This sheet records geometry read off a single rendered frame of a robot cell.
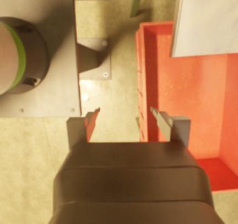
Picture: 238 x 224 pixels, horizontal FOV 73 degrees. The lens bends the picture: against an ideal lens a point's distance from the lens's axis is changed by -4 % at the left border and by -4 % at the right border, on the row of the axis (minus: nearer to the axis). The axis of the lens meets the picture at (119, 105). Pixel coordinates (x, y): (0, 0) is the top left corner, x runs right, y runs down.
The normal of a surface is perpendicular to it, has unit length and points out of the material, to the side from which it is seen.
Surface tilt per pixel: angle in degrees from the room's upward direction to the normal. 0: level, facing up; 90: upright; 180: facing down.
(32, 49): 73
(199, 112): 0
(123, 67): 0
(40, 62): 66
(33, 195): 0
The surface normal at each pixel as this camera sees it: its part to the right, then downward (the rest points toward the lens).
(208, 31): 0.04, 0.70
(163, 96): 0.00, 0.25
